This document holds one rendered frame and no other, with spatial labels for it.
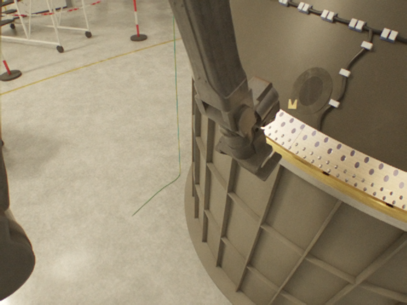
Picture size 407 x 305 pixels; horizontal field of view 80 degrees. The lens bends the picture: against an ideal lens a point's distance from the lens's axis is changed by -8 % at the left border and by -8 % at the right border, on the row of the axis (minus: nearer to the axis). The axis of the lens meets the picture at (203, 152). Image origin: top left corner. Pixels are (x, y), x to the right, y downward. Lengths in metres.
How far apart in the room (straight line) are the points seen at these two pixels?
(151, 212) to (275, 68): 1.48
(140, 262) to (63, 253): 0.53
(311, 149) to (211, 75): 0.47
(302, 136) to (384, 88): 0.23
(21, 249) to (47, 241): 1.87
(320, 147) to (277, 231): 0.43
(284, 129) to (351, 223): 0.33
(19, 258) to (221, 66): 0.28
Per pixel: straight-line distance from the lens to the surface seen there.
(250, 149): 0.52
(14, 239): 0.25
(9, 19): 6.91
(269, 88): 0.49
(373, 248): 0.93
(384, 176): 0.75
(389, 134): 0.74
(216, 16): 0.30
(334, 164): 0.74
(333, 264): 1.05
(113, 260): 1.89
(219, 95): 0.35
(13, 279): 0.28
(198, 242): 1.84
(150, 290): 1.77
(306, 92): 0.78
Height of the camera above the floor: 1.66
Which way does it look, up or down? 43 degrees down
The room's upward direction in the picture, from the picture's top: 2 degrees clockwise
